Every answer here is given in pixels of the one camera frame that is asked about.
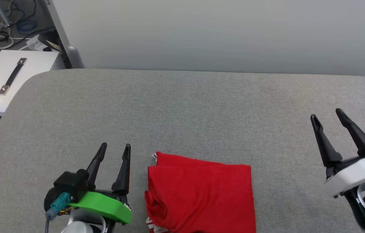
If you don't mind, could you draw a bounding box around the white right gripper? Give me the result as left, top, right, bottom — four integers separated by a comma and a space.
310, 108, 365, 198

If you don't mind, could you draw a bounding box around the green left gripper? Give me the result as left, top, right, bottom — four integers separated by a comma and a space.
44, 142, 133, 226

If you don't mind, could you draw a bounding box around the red and white basketball jersey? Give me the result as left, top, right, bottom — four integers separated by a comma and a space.
144, 151, 257, 233

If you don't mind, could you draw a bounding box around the grey fabric sofa cushion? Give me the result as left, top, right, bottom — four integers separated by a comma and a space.
0, 69, 365, 233

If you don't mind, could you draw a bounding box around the white equipment case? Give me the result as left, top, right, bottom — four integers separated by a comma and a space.
0, 50, 66, 137

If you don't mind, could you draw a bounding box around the black floor device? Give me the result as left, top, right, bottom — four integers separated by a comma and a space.
39, 30, 65, 54

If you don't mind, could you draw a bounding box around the white power strip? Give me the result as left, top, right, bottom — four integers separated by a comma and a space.
26, 34, 49, 52

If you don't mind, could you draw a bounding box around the grey metal stand leg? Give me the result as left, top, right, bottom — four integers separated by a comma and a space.
0, 0, 12, 27

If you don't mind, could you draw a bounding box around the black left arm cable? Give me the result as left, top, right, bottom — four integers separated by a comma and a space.
45, 192, 73, 233

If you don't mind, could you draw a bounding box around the black strap case handle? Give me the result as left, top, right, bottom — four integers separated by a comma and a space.
0, 58, 28, 95

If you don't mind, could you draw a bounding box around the grey metal partition post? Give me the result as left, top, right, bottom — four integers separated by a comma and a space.
44, 0, 84, 69

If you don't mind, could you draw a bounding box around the blue coiled cable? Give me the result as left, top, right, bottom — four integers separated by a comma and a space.
16, 20, 38, 36

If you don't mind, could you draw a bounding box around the black floor cable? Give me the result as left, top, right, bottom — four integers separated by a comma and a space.
0, 0, 39, 42

